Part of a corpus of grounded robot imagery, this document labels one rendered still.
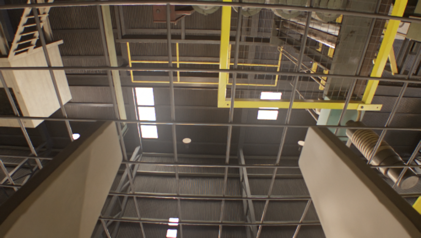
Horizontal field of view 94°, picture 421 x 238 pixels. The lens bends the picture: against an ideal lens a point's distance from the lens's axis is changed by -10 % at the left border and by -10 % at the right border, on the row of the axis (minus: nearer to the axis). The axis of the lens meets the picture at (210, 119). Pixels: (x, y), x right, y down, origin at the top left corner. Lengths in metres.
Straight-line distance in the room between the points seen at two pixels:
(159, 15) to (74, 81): 11.17
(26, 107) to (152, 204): 7.05
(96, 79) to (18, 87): 4.49
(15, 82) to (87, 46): 5.09
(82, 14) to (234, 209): 11.99
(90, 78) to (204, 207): 8.57
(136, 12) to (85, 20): 2.54
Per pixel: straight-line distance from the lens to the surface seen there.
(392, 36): 1.90
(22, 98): 8.71
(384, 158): 1.82
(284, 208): 12.38
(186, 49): 11.22
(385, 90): 14.24
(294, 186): 13.42
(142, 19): 11.42
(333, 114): 2.22
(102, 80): 12.02
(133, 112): 12.47
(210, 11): 1.92
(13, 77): 8.56
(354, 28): 2.19
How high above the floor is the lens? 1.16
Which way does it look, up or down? 30 degrees up
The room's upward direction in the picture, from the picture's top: 178 degrees counter-clockwise
